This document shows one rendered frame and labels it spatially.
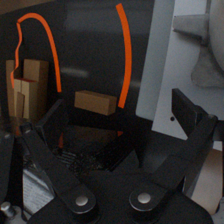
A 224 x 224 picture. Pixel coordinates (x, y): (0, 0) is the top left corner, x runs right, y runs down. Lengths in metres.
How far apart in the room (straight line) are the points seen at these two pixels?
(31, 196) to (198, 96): 0.78
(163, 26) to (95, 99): 0.95
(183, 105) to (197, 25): 0.14
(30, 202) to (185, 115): 0.80
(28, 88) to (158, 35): 1.38
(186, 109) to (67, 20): 1.51
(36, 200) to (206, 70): 0.80
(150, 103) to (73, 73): 1.18
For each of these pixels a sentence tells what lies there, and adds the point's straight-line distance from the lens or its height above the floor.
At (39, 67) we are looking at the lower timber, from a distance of 1.67.
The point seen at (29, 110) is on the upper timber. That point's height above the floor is 0.22.
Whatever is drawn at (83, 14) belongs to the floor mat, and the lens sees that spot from 1.53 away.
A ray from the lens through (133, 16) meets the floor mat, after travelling 1.31.
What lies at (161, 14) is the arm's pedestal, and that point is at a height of 0.80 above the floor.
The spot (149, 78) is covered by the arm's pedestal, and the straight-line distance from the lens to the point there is 0.40.
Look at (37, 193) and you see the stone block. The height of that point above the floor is 0.80.
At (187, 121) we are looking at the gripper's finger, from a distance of 0.17.
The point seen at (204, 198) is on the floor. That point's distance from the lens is 1.48.
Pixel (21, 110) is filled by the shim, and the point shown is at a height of 0.24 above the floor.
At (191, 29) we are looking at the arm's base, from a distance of 0.29.
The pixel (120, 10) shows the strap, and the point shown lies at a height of 0.02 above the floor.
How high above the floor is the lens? 1.18
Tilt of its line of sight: 59 degrees down
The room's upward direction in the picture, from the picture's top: 113 degrees counter-clockwise
